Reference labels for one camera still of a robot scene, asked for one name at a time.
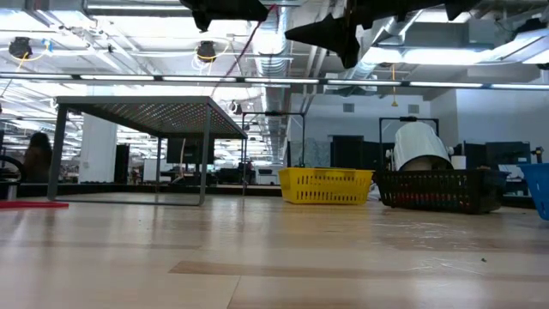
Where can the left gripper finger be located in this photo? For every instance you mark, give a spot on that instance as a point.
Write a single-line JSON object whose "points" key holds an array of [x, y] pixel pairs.
{"points": [[201, 23], [231, 9]]}

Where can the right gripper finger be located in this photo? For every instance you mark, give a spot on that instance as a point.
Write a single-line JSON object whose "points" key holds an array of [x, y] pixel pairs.
{"points": [[334, 36]]}

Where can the red rubber band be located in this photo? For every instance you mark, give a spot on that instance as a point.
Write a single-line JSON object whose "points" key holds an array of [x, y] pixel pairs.
{"points": [[34, 205], [243, 49]]}

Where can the black ceiling device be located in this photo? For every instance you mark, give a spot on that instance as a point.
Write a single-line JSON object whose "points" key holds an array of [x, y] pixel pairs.
{"points": [[206, 51], [20, 47]]}

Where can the overhead light bar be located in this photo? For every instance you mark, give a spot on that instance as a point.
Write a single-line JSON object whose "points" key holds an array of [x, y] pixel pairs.
{"points": [[279, 80]]}

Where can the yellow hanging pendant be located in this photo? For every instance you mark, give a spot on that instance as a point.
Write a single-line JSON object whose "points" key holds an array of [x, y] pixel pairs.
{"points": [[393, 103]]}

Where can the grey perforated metal shelf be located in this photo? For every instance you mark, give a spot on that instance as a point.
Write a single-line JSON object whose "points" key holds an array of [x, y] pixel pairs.
{"points": [[150, 113]]}

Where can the dark background monitor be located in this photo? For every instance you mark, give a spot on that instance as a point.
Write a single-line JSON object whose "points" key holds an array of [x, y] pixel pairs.
{"points": [[188, 150]]}

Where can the yellow plastic basket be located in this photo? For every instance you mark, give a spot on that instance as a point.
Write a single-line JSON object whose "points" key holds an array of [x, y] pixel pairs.
{"points": [[326, 186]]}

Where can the white cup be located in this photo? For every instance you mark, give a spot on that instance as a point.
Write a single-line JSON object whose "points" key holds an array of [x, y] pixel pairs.
{"points": [[459, 163]]}

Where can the black background monitor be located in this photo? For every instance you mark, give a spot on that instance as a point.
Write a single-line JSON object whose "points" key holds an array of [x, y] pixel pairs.
{"points": [[508, 153]]}

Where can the black plastic basket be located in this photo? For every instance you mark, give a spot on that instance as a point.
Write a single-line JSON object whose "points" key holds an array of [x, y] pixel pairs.
{"points": [[437, 191]]}

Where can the person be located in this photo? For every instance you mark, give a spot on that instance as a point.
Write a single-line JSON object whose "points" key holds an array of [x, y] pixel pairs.
{"points": [[38, 159]]}

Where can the blue plastic basket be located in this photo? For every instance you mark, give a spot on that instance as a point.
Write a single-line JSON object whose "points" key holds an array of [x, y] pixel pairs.
{"points": [[538, 189]]}

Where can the silver ceiling air duct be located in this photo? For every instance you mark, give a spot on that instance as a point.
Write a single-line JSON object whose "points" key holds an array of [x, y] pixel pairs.
{"points": [[270, 47]]}

